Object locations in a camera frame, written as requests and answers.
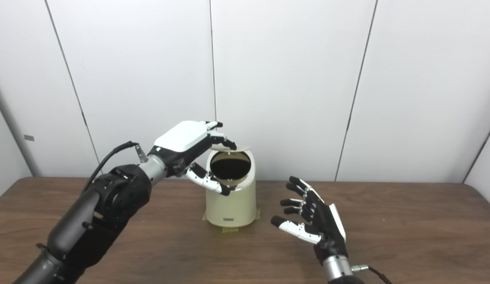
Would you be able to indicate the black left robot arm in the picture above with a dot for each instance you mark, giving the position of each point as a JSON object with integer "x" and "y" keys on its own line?
{"x": 98, "y": 213}

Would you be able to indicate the cream-colored bin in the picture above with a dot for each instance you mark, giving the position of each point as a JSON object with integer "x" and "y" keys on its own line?
{"x": 231, "y": 205}

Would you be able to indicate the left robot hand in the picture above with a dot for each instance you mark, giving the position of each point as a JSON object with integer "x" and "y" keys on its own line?
{"x": 181, "y": 138}

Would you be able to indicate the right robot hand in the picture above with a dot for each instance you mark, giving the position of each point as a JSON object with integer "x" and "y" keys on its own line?
{"x": 327, "y": 228}

